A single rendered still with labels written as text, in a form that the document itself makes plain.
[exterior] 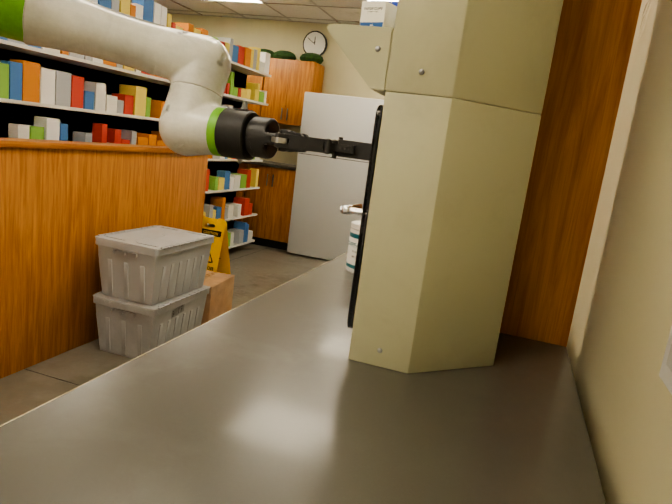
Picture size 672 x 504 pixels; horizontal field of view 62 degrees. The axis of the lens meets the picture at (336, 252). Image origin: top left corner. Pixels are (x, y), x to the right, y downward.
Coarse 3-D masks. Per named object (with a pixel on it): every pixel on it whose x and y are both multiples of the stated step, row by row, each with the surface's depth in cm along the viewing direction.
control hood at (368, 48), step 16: (336, 32) 93; (352, 32) 92; (368, 32) 91; (384, 32) 90; (352, 48) 92; (368, 48) 92; (384, 48) 91; (352, 64) 93; (368, 64) 92; (384, 64) 91; (368, 80) 92; (384, 80) 92
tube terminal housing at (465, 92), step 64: (448, 0) 87; (512, 0) 90; (448, 64) 88; (512, 64) 93; (384, 128) 93; (448, 128) 90; (512, 128) 96; (384, 192) 94; (448, 192) 93; (512, 192) 99; (384, 256) 96; (448, 256) 96; (512, 256) 103; (384, 320) 98; (448, 320) 99
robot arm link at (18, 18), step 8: (0, 0) 95; (8, 0) 96; (16, 0) 96; (24, 0) 96; (0, 8) 96; (8, 8) 96; (16, 8) 96; (0, 16) 97; (8, 16) 97; (16, 16) 97; (0, 24) 98; (8, 24) 98; (16, 24) 98; (0, 32) 99; (8, 32) 99; (16, 32) 99
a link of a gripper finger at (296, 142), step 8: (280, 136) 97; (288, 136) 97; (296, 136) 97; (304, 136) 97; (280, 144) 97; (288, 144) 98; (296, 144) 98; (304, 144) 98; (312, 144) 97; (320, 144) 97; (320, 152) 98; (328, 152) 98
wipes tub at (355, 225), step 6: (354, 222) 169; (360, 222) 169; (354, 228) 166; (354, 234) 166; (354, 240) 166; (348, 246) 170; (354, 246) 167; (348, 252) 170; (354, 252) 167; (348, 258) 169; (354, 258) 167; (348, 264) 169; (354, 264) 167; (348, 270) 169
